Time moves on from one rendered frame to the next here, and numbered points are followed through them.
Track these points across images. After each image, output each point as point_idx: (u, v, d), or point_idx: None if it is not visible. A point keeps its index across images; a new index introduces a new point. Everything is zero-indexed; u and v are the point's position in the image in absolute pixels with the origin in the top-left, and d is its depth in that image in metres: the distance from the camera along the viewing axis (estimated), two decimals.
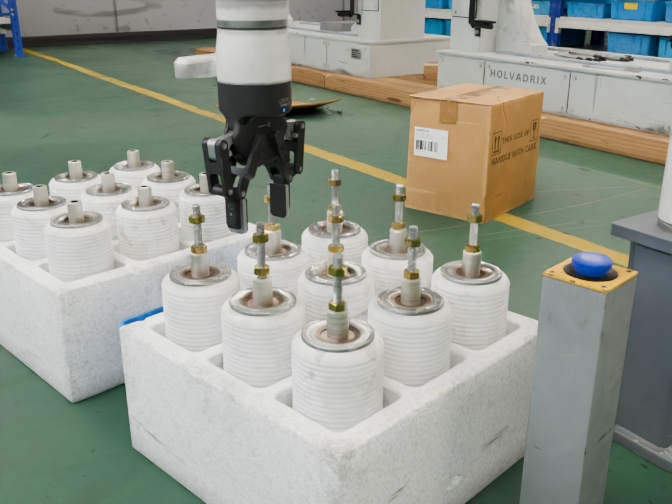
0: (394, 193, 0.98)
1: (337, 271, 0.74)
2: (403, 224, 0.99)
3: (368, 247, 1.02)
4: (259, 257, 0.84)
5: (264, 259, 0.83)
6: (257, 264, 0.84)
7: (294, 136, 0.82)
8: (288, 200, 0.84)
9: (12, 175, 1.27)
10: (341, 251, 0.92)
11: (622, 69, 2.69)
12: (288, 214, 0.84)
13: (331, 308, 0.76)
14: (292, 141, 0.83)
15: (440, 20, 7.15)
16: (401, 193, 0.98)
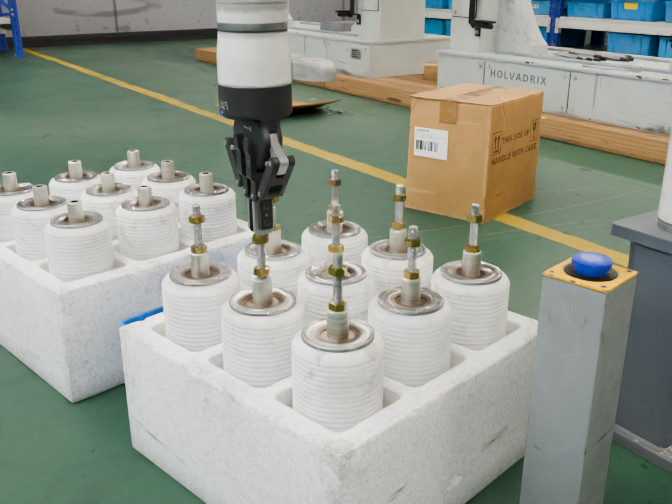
0: (394, 193, 0.98)
1: (337, 271, 0.74)
2: (403, 224, 0.99)
3: (368, 247, 1.02)
4: (259, 260, 0.83)
5: (262, 258, 0.84)
6: (257, 269, 0.83)
7: (266, 162, 0.75)
8: (254, 218, 0.80)
9: (12, 175, 1.27)
10: (341, 251, 0.92)
11: (622, 69, 2.69)
12: (255, 232, 0.81)
13: (331, 308, 0.76)
14: (271, 169, 0.76)
15: (440, 20, 7.15)
16: (401, 193, 0.98)
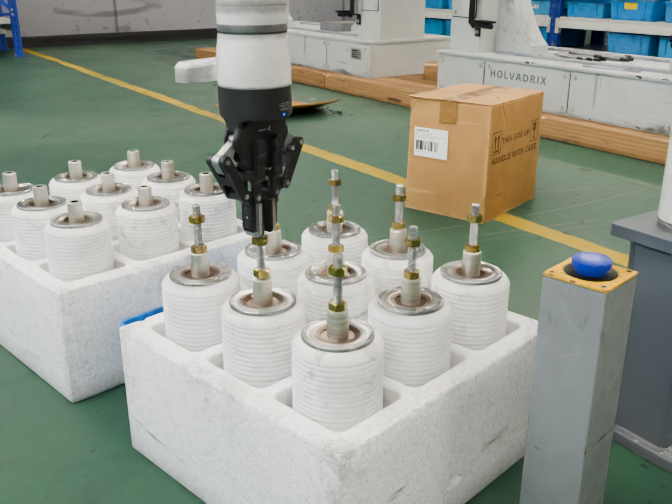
0: (394, 193, 0.98)
1: (337, 271, 0.74)
2: (403, 224, 0.99)
3: (368, 247, 1.02)
4: (260, 259, 0.84)
5: (263, 262, 0.83)
6: None
7: (290, 147, 0.82)
8: (275, 214, 0.82)
9: (12, 175, 1.27)
10: (341, 251, 0.92)
11: (622, 69, 2.69)
12: (275, 228, 0.83)
13: (331, 308, 0.76)
14: (287, 154, 0.83)
15: (440, 20, 7.15)
16: (401, 193, 0.98)
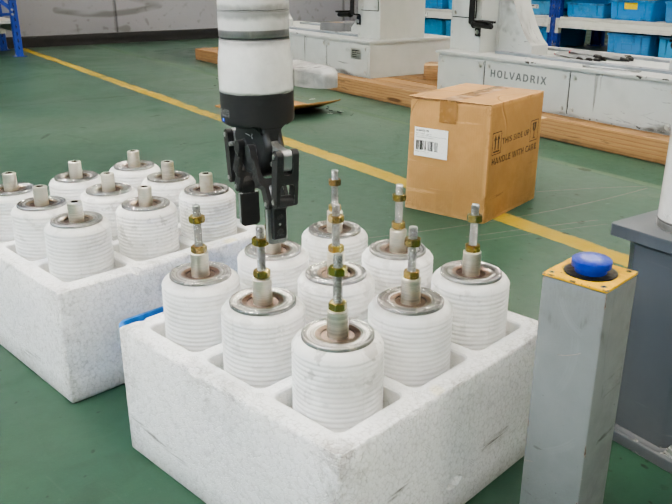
0: (394, 193, 0.98)
1: (337, 271, 0.74)
2: (403, 224, 0.99)
3: (368, 247, 1.02)
4: (258, 262, 0.83)
5: (263, 260, 0.84)
6: (256, 271, 0.83)
7: (271, 164, 0.74)
8: (267, 227, 0.78)
9: (12, 175, 1.27)
10: (341, 251, 0.92)
11: (622, 69, 2.69)
12: (268, 241, 0.78)
13: (331, 308, 0.76)
14: (278, 171, 0.74)
15: (440, 20, 7.15)
16: (401, 193, 0.98)
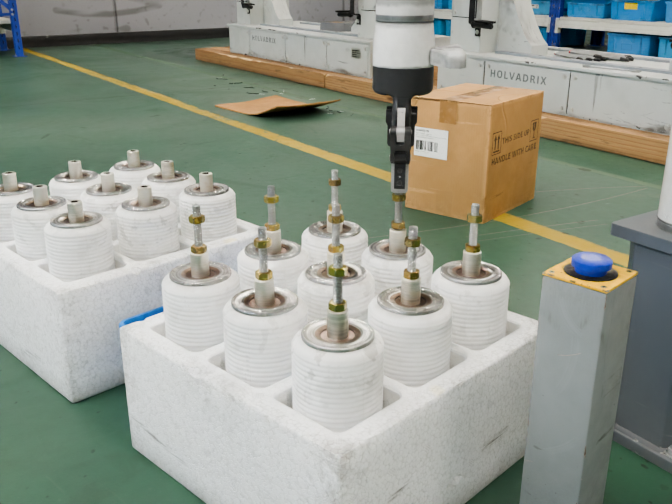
0: (393, 193, 0.99)
1: (337, 271, 0.74)
2: (403, 224, 0.99)
3: (368, 247, 1.02)
4: (263, 261, 0.84)
5: (264, 265, 0.83)
6: None
7: None
8: (391, 177, 0.97)
9: (12, 175, 1.27)
10: (341, 251, 0.92)
11: (622, 69, 2.69)
12: (391, 190, 0.97)
13: (331, 308, 0.76)
14: (396, 137, 0.92)
15: (440, 20, 7.15)
16: (400, 193, 0.98)
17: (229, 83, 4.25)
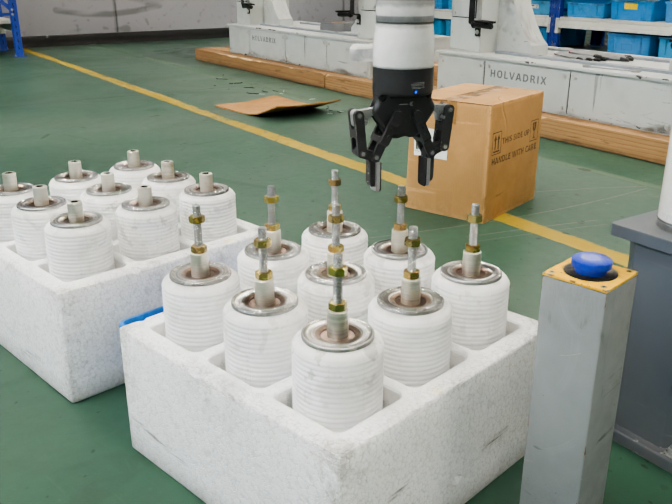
0: (405, 194, 0.99)
1: (337, 271, 0.74)
2: (393, 224, 1.00)
3: (372, 245, 1.03)
4: (263, 261, 0.84)
5: (264, 265, 0.83)
6: None
7: (441, 117, 0.96)
8: (429, 172, 0.98)
9: (12, 175, 1.27)
10: (341, 251, 0.92)
11: (622, 69, 2.69)
12: (428, 184, 0.98)
13: (331, 308, 0.76)
14: (441, 122, 0.97)
15: (440, 20, 7.15)
16: (398, 194, 0.98)
17: (229, 83, 4.25)
